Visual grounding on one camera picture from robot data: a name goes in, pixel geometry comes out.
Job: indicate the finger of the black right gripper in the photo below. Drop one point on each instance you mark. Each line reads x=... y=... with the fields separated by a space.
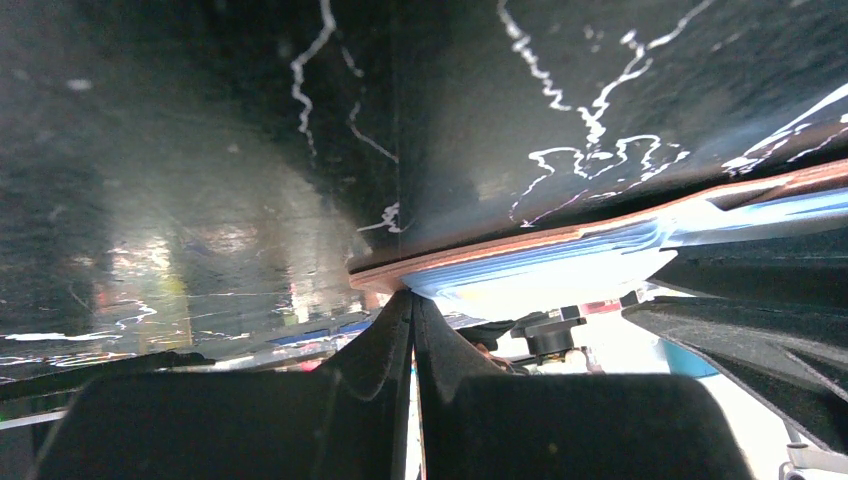
x=792 y=358
x=809 y=269

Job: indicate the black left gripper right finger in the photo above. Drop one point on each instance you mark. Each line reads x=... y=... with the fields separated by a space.
x=480 y=422

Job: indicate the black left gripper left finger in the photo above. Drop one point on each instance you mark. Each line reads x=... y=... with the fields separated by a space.
x=346 y=419

